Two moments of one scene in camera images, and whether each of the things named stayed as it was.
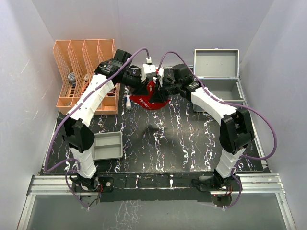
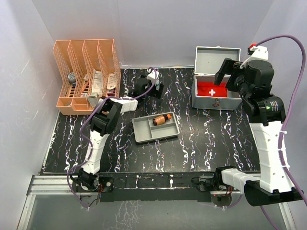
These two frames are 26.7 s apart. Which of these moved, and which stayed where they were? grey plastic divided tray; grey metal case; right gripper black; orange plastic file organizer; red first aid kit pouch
Moved: red first aid kit pouch; grey plastic divided tray; right gripper black
Stayed: orange plastic file organizer; grey metal case
